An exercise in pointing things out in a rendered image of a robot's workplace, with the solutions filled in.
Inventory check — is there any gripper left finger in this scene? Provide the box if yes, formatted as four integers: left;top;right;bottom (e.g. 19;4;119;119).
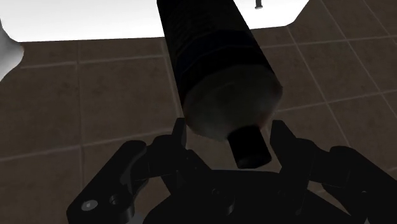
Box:
66;117;212;224

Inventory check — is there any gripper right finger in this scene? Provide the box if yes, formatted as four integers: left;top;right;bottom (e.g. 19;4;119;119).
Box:
268;120;397;224

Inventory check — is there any black bottle with black cap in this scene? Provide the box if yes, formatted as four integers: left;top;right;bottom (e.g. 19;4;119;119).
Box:
156;0;284;170

